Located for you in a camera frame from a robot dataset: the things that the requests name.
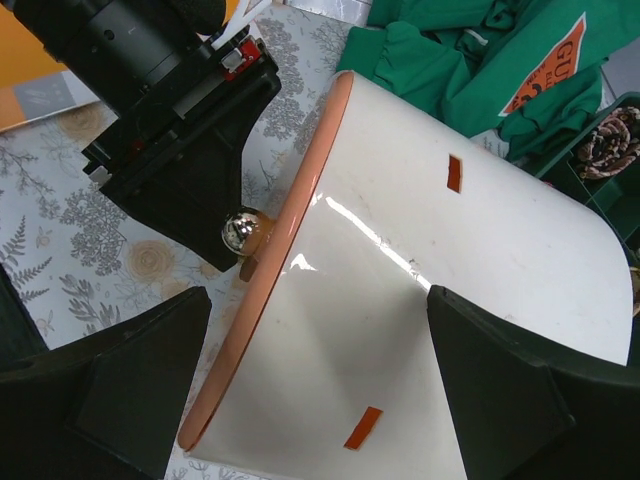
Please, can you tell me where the white drawer organizer box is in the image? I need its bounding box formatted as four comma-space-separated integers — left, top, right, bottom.
178, 72, 633, 479

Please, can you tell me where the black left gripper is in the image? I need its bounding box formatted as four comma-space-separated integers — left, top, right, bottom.
82, 22, 280, 272

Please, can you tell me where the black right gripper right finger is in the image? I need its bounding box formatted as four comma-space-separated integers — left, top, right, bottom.
427, 286, 639, 479

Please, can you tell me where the orange notebook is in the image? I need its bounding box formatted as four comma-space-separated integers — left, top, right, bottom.
1, 8, 98, 132

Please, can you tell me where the green sweatshirt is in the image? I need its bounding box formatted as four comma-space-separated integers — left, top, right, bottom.
338, 0, 639, 161

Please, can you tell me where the pink black rolled tie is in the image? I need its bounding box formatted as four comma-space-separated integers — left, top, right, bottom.
576, 106, 639, 180

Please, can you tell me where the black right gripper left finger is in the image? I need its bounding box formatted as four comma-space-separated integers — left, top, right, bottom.
1, 287, 211, 479

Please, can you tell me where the green compartment organizer tray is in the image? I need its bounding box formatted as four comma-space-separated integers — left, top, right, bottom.
524, 92, 639, 267

